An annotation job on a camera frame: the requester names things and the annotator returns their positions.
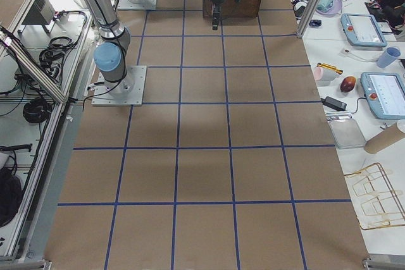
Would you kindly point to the blue teach pendant far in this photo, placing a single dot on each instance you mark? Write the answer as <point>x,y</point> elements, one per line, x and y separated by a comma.
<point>362,30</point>

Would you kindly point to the gold wire rack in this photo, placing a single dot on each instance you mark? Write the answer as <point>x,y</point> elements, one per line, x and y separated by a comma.
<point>377,203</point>

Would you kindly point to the metal tray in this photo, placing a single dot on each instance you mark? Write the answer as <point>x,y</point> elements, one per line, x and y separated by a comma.
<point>347,134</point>

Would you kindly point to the gold metal cylinder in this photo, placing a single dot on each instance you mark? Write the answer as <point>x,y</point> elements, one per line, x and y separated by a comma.
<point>330,67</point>

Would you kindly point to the light blue cup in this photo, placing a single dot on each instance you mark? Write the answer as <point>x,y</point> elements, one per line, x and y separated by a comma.
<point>389,55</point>

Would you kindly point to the aluminium frame post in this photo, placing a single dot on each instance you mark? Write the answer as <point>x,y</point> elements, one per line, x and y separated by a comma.
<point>311,1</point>

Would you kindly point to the pink cup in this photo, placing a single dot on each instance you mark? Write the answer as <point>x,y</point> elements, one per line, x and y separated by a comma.
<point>324,74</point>

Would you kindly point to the blue teach pendant near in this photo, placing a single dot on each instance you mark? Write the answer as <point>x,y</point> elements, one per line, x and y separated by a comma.
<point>384,93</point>

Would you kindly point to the cardboard tube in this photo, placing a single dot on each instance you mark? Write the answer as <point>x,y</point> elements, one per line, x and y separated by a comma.
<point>385,138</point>

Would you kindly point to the black power adapter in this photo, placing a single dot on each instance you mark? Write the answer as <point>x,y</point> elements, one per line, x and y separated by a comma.
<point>333,103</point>

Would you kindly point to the blue teach pendant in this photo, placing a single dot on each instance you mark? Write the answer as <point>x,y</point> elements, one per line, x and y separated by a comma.
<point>384,93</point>
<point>362,30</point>

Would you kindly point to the purple plate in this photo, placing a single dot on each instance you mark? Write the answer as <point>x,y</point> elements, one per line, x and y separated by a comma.
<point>337,9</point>

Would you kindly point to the teal cup on plate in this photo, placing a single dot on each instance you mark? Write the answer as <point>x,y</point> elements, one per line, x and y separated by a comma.
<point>324,5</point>

